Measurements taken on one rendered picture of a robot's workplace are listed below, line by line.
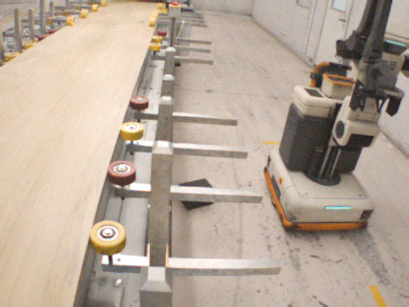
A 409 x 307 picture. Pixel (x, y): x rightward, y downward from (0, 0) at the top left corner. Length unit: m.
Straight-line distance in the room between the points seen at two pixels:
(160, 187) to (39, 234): 0.32
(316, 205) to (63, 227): 1.58
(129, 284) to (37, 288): 0.39
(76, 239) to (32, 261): 0.11
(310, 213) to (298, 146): 0.43
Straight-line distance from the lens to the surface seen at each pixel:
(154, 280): 0.35
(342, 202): 2.14
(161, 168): 0.55
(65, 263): 0.70
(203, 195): 0.96
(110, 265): 0.80
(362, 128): 1.89
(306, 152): 2.19
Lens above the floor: 1.43
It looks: 30 degrees down
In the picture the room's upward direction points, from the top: 8 degrees clockwise
